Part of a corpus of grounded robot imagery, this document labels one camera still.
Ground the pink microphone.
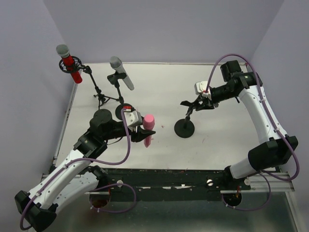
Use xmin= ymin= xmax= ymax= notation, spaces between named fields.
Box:
xmin=143 ymin=114 xmax=155 ymax=148

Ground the black round-base mic stand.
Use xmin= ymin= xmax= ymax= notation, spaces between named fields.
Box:
xmin=107 ymin=72 xmax=133 ymax=120
xmin=174 ymin=108 xmax=198 ymax=138

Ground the silver microphone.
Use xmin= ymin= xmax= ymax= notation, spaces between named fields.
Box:
xmin=110 ymin=56 xmax=134 ymax=90

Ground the red glitter microphone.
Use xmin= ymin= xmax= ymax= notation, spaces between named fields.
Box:
xmin=56 ymin=44 xmax=82 ymax=84

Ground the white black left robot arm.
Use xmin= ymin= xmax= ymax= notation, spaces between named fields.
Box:
xmin=14 ymin=107 xmax=155 ymax=232

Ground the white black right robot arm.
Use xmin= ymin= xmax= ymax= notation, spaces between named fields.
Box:
xmin=128 ymin=64 xmax=298 ymax=179

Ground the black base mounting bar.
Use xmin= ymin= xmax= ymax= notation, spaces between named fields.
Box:
xmin=80 ymin=165 xmax=250 ymax=202

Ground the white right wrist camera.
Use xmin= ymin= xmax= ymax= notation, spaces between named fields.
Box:
xmin=194 ymin=81 xmax=211 ymax=100

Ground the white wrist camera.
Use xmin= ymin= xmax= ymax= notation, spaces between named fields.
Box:
xmin=122 ymin=106 xmax=143 ymax=131
xmin=194 ymin=81 xmax=211 ymax=100

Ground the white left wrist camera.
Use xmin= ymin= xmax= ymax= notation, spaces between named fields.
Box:
xmin=122 ymin=106 xmax=143 ymax=131

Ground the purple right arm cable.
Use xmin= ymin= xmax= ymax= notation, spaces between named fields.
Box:
xmin=204 ymin=53 xmax=300 ymax=211

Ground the aluminium frame rail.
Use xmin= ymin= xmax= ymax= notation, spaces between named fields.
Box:
xmin=221 ymin=172 xmax=295 ymax=194

